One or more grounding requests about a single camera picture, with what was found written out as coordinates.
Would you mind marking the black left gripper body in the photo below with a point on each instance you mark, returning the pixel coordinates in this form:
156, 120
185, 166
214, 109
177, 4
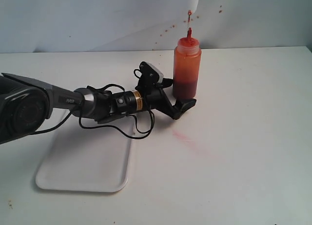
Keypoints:
126, 103

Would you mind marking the red sauce squeeze bottle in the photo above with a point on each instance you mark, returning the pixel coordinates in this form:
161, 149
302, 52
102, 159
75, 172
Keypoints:
187, 58

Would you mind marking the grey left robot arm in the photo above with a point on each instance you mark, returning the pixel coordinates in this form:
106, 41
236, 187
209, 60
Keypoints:
25, 103

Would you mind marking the white rectangular plastic tray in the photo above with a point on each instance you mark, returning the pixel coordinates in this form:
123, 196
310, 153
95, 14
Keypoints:
94, 160

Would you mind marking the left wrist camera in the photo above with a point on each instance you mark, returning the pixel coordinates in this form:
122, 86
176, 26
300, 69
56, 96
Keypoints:
151, 71

